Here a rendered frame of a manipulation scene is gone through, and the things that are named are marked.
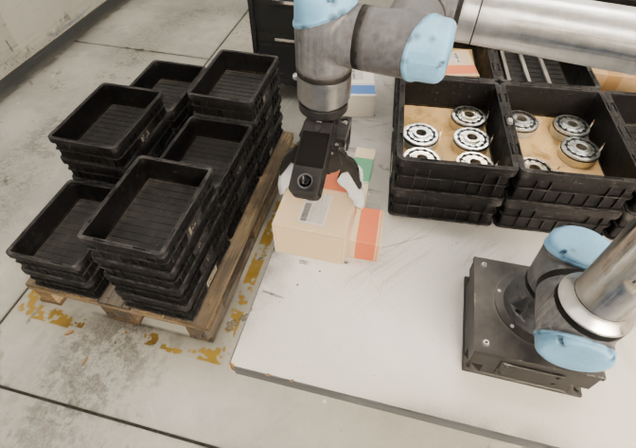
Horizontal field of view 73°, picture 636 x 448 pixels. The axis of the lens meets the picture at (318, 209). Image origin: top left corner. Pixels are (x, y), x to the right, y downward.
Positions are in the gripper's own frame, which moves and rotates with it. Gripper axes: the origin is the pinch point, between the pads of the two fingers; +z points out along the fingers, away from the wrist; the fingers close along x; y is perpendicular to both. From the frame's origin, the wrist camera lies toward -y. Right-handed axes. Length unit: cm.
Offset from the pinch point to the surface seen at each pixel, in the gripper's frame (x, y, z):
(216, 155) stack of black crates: 67, 81, 72
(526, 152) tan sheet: -48, 58, 27
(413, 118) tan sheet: -14, 66, 27
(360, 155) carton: 0, 53, 34
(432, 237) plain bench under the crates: -25, 31, 40
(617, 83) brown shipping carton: -81, 102, 27
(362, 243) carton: -7.0, 18.7, 33.3
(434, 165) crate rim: -21.1, 35.5, 17.9
